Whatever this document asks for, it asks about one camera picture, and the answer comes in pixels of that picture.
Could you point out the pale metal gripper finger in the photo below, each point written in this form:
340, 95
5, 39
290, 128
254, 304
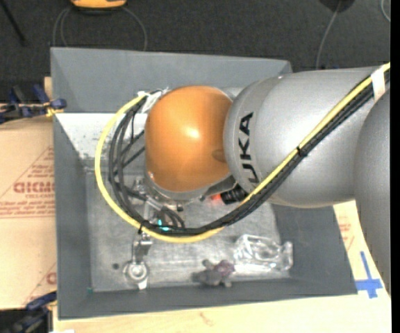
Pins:
141, 246

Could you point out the silver round metal object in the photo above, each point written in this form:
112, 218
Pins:
136, 272

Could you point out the grey metal bin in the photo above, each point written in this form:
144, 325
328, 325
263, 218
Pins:
82, 203

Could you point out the purple grey toy animal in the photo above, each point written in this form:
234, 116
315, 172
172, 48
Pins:
214, 273

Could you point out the clear plastic bottle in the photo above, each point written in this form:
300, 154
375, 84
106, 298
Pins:
262, 255

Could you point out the black cylinder on white bracket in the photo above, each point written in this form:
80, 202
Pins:
234, 196

